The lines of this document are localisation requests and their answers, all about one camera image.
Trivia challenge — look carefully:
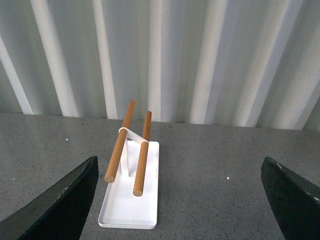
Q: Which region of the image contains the white rack with wooden rods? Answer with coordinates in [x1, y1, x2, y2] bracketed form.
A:
[98, 100, 160, 230]

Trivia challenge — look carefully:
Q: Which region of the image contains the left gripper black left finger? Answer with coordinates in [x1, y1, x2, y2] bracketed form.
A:
[0, 156, 99, 240]

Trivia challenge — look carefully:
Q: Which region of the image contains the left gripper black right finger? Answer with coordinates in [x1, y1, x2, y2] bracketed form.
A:
[261, 157, 320, 240]

